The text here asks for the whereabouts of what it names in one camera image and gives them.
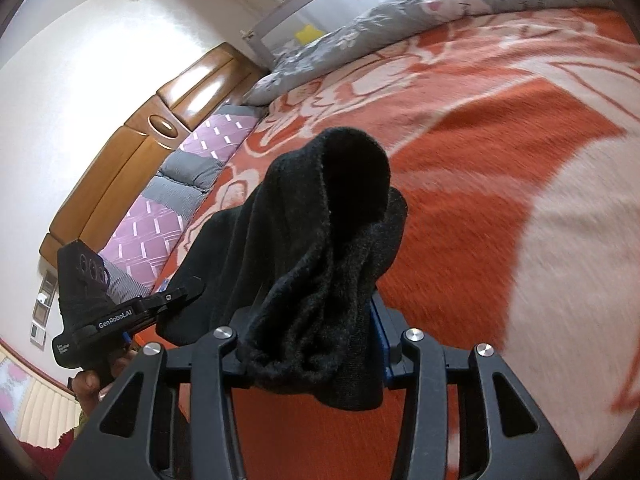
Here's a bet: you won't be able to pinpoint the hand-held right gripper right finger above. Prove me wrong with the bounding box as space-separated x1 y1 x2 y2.
369 294 581 480

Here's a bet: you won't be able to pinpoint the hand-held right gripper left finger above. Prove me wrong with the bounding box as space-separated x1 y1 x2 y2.
55 326 251 480

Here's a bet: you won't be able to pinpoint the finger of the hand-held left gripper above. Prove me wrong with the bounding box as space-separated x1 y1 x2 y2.
152 280 207 315

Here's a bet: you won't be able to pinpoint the black pants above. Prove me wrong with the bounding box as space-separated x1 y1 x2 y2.
156 127 408 411

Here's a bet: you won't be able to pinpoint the person's left hand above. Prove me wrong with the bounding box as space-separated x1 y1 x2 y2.
70 347 138 416

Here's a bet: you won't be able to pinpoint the pink grey quilted pad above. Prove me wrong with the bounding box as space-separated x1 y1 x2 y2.
97 105 266 306

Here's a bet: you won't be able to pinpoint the cream curtain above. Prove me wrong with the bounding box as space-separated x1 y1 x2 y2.
0 345 83 448

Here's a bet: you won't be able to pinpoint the wooden headboard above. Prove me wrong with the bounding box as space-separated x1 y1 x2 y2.
40 42 266 266

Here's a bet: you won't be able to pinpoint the person's red clothing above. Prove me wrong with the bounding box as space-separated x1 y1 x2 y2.
20 432 78 480

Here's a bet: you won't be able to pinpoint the orange floral blanket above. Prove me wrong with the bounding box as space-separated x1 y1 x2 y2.
150 7 640 480

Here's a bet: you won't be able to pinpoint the grey floral quilt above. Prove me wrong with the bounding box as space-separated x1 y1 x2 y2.
244 0 616 107

